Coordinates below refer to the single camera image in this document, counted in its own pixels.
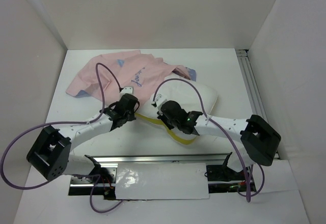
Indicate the aluminium side rail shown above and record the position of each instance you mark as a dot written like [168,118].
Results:
[254,91]

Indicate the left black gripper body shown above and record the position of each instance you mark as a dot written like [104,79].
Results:
[130,116]

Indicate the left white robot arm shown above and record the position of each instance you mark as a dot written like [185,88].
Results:
[51,152]

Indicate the pink blue printed pillowcase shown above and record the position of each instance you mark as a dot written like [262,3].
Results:
[143,72]

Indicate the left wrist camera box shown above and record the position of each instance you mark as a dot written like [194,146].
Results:
[127,90]

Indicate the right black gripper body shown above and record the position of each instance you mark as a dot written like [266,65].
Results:
[170,123]

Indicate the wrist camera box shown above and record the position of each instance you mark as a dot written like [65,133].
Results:
[127,90]
[159,100]

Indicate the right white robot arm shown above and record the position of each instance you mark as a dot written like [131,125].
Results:
[200,124]

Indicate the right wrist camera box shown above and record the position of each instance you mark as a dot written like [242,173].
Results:
[159,100]

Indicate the white cover sheet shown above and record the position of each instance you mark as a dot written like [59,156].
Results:
[161,181]

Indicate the white pillow yellow trim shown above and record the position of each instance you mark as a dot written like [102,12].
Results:
[177,91]

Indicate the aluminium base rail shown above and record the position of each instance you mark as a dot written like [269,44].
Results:
[220,178]

